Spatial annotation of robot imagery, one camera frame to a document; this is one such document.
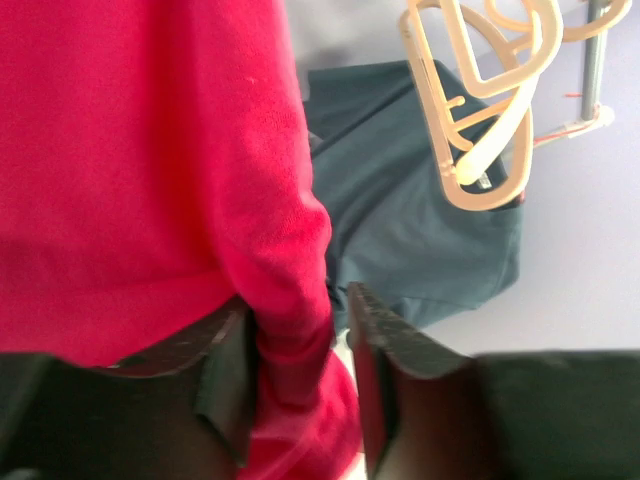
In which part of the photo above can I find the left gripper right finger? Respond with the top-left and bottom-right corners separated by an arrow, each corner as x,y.
348,283 -> 639,479

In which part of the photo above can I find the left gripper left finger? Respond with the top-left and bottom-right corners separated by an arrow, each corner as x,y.
1,298 -> 256,479

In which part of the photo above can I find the red t shirt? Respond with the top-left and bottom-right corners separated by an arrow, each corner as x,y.
1,1 -> 361,479

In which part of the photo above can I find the beige looped wooden hanger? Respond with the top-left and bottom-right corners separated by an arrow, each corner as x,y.
399,1 -> 533,211

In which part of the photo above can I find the dark teal t shirt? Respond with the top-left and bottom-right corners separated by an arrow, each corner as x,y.
304,61 -> 522,331

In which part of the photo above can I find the wide beige wooden hanger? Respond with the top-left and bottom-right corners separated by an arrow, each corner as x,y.
443,1 -> 564,185

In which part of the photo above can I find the slim beige wooden hanger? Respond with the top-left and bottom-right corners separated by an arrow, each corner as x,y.
484,0 -> 632,52

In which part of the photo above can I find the white clothes rack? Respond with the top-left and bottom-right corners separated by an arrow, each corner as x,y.
532,0 -> 616,146

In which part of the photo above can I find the pink wire hanger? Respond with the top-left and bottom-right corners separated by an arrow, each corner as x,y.
519,89 -> 601,204

